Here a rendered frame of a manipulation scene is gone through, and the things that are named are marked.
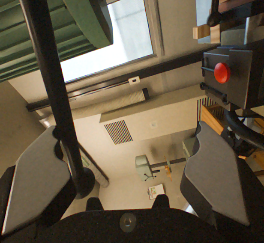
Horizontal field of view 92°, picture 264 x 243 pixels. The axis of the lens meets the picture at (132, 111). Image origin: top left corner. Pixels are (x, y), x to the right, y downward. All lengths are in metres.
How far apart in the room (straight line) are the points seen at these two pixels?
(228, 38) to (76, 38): 0.26
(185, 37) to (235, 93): 1.50
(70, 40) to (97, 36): 0.03
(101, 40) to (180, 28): 1.50
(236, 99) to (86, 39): 0.23
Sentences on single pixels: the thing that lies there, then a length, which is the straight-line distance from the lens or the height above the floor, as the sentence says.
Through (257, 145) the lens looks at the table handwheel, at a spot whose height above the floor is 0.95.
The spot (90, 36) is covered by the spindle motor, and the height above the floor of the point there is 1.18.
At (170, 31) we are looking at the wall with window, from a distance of 1.64.
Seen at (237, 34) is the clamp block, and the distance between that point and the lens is 0.31.
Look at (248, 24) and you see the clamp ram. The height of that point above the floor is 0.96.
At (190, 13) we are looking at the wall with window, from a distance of 1.70.
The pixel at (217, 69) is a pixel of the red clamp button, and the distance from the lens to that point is 0.23.
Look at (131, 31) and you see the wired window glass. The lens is 1.64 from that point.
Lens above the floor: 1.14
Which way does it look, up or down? 7 degrees up
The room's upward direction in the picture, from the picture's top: 105 degrees counter-clockwise
